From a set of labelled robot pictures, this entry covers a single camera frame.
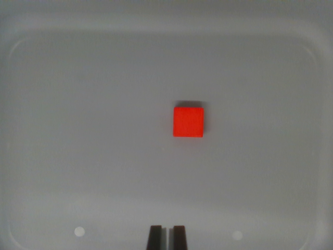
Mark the white plastic tray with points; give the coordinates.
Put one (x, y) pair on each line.
(104, 130)

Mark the red cube block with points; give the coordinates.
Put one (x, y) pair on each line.
(188, 121)

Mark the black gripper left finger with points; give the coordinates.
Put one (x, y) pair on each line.
(154, 238)

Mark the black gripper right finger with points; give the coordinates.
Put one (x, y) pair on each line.
(179, 238)

